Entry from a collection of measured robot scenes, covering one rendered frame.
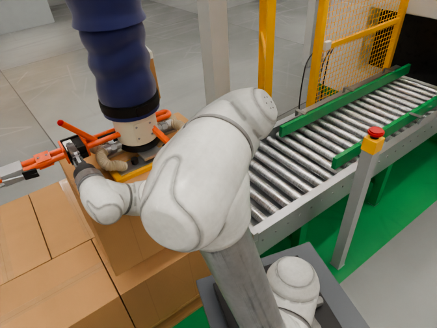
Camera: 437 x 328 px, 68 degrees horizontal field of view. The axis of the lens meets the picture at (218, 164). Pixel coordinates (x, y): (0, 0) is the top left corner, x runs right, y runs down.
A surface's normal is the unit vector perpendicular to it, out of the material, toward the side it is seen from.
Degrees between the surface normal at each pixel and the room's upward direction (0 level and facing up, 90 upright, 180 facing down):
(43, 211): 0
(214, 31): 90
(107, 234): 90
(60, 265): 0
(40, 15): 90
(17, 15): 90
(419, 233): 0
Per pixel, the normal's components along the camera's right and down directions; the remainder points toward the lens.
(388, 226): -0.06, -0.77
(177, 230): -0.40, 0.54
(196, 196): 0.28, -0.29
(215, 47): 0.58, 0.48
